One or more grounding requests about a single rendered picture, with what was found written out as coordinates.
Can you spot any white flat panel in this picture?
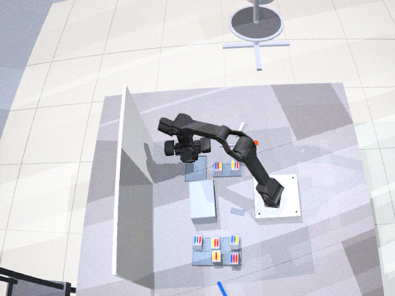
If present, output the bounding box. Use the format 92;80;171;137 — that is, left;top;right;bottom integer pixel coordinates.
112;84;154;289

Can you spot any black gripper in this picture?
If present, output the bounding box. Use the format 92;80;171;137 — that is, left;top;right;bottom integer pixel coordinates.
164;138;211;156

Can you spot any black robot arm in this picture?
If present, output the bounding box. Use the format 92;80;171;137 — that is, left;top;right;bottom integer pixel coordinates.
157;113;285;208

